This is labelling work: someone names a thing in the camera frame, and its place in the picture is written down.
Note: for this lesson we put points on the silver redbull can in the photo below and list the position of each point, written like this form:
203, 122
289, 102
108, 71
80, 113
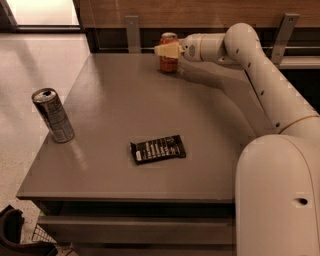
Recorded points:
49, 106

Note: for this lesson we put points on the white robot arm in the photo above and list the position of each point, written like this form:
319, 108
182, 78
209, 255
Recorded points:
277, 184

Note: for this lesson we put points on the left metal rail bracket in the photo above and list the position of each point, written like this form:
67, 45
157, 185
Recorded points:
133, 34

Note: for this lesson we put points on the right metal rail bracket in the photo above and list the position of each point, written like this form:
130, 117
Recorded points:
283, 35

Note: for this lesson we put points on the grey cabinet drawer front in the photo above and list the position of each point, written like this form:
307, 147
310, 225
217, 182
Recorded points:
140, 230

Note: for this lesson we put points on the metal rail bracket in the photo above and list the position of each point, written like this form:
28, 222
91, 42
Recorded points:
283, 35
133, 34

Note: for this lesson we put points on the wire mesh basket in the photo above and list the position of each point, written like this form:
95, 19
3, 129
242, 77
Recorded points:
40, 235

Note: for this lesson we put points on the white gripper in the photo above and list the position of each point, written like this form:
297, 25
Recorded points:
190, 47

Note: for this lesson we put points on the black snack bar wrapper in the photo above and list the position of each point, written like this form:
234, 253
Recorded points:
158, 149

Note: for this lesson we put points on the red coke can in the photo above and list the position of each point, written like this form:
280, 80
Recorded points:
168, 65

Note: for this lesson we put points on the black object on floor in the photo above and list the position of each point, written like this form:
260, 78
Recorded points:
11, 222

